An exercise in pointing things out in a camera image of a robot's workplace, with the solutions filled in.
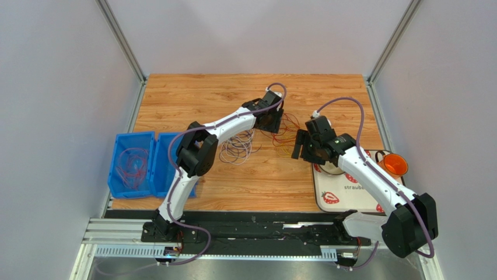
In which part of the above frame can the red thin cable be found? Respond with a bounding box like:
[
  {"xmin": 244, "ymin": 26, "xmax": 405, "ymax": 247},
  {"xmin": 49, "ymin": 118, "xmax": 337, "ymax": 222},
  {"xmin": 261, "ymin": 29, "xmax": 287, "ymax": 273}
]
[{"xmin": 260, "ymin": 111, "xmax": 302, "ymax": 146}]

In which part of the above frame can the pink thin cable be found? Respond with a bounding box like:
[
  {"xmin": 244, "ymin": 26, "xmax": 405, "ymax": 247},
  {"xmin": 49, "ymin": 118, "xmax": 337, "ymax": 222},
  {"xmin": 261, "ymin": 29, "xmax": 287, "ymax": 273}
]
[{"xmin": 115, "ymin": 147, "xmax": 151, "ymax": 191}]

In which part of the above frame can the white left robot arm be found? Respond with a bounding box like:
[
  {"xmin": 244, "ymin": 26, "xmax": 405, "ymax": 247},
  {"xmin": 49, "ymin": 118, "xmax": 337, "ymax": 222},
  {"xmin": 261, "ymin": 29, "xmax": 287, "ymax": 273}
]
[{"xmin": 151, "ymin": 87, "xmax": 287, "ymax": 241}]

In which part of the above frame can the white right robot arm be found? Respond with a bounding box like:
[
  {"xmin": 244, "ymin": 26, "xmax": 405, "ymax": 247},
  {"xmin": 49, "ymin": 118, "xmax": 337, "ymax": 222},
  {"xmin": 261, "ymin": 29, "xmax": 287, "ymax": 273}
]
[{"xmin": 292, "ymin": 116, "xmax": 439, "ymax": 258}]

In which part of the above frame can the beige bowl black rim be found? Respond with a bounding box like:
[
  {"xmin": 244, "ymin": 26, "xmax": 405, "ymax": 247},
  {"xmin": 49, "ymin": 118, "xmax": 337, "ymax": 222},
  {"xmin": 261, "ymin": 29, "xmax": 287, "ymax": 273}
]
[{"xmin": 319, "ymin": 162, "xmax": 345, "ymax": 176}]

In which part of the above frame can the strawberry print tray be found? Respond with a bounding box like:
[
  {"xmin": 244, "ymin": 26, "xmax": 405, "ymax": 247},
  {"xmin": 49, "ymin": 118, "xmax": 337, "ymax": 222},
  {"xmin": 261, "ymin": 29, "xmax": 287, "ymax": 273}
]
[{"xmin": 311, "ymin": 163, "xmax": 383, "ymax": 215}]

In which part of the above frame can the orange plastic cup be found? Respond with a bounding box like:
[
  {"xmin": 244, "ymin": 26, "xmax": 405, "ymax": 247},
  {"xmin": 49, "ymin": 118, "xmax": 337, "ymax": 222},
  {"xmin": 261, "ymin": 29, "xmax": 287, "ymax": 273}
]
[{"xmin": 375, "ymin": 151, "xmax": 409, "ymax": 179}]

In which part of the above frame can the blue plastic bin right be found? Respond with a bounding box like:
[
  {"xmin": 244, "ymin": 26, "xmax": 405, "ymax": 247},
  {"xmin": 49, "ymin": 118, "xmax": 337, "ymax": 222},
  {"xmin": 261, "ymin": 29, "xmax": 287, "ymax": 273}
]
[{"xmin": 149, "ymin": 132, "xmax": 179, "ymax": 198}]

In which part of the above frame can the blue plastic bin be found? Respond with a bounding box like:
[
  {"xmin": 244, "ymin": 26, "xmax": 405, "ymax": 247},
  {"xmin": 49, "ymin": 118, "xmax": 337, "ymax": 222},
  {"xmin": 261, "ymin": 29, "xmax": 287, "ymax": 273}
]
[
  {"xmin": 107, "ymin": 131, "xmax": 156, "ymax": 199},
  {"xmin": 149, "ymin": 132, "xmax": 179, "ymax": 198}
]

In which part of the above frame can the blue plastic bin left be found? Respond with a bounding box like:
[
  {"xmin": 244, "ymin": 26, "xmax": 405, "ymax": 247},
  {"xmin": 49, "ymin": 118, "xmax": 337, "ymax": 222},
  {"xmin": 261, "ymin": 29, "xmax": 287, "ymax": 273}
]
[{"xmin": 107, "ymin": 131, "xmax": 156, "ymax": 199}]

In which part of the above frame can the yellow thin cable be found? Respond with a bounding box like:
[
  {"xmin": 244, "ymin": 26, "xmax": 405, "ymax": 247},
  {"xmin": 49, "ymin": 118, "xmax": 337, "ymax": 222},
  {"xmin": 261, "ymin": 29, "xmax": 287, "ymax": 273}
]
[{"xmin": 276, "ymin": 134, "xmax": 300, "ymax": 158}]

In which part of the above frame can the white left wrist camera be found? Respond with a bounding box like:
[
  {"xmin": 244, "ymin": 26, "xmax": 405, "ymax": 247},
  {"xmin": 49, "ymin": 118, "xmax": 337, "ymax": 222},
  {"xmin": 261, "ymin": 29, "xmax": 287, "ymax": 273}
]
[{"xmin": 266, "ymin": 88, "xmax": 283, "ymax": 98}]

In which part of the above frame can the white thin cable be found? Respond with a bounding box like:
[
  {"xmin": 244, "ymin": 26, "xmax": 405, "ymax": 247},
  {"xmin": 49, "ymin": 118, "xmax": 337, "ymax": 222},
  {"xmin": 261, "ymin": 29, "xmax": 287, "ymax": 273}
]
[{"xmin": 219, "ymin": 129, "xmax": 257, "ymax": 166}]

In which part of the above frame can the slotted white cable duct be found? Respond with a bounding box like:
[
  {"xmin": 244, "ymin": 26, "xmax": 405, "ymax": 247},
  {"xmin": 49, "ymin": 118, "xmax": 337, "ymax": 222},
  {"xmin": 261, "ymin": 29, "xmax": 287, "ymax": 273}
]
[{"xmin": 94, "ymin": 243, "xmax": 338, "ymax": 262}]

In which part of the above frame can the aluminium frame post right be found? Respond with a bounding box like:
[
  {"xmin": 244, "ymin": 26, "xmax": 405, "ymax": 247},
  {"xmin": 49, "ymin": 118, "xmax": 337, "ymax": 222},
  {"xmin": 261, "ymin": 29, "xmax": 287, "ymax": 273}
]
[{"xmin": 367, "ymin": 0, "xmax": 423, "ymax": 85}]

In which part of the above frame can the aluminium frame post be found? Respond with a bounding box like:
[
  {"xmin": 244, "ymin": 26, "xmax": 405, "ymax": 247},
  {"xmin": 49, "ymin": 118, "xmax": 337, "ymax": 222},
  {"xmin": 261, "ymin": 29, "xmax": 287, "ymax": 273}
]
[
  {"xmin": 96, "ymin": 0, "xmax": 147, "ymax": 84},
  {"xmin": 367, "ymin": 0, "xmax": 423, "ymax": 85}
]

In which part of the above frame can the aluminium frame post left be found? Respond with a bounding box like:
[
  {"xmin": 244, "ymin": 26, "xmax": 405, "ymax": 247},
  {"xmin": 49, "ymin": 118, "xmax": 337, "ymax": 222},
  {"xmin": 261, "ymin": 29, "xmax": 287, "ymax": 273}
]
[{"xmin": 96, "ymin": 0, "xmax": 147, "ymax": 84}]

